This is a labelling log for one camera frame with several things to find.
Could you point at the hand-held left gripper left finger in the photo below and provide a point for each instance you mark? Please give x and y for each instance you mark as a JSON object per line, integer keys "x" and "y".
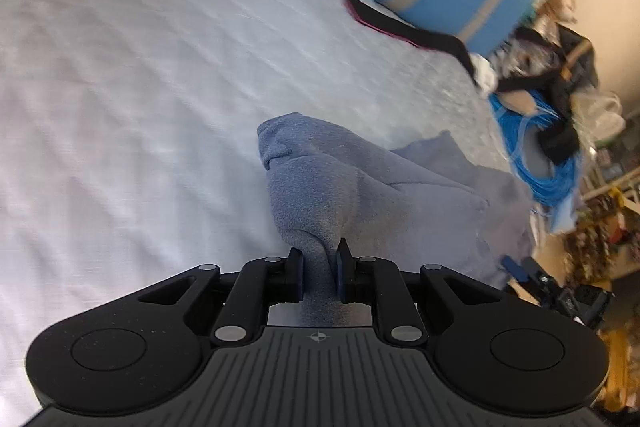
{"x": 299, "y": 274}

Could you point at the cluttered shelf unit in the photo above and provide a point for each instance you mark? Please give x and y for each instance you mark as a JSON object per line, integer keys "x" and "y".
{"x": 610, "y": 217}

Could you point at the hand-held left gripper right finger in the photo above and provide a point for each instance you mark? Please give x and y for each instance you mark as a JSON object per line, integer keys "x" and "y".
{"x": 341, "y": 274}

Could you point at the brown teddy bear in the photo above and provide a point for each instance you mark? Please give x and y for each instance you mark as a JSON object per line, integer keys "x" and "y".
{"x": 557, "y": 2}

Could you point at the white sock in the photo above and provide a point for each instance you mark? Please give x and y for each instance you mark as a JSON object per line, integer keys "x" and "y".
{"x": 485, "y": 74}

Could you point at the tan plush toy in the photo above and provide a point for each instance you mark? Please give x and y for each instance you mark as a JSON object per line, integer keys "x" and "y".
{"x": 520, "y": 102}

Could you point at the quilted grey bedspread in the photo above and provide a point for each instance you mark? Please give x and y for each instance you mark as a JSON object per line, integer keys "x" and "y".
{"x": 125, "y": 107}

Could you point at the blue-grey fleece pants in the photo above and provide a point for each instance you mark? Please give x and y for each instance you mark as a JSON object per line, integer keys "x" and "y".
{"x": 325, "y": 187}

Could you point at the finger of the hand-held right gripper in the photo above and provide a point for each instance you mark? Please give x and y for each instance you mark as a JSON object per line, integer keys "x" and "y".
{"x": 512, "y": 267}

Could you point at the black bag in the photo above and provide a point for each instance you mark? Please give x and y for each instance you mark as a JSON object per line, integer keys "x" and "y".
{"x": 575, "y": 57}

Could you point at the clear plastic bag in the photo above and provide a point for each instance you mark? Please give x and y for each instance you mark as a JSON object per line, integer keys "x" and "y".
{"x": 600, "y": 122}

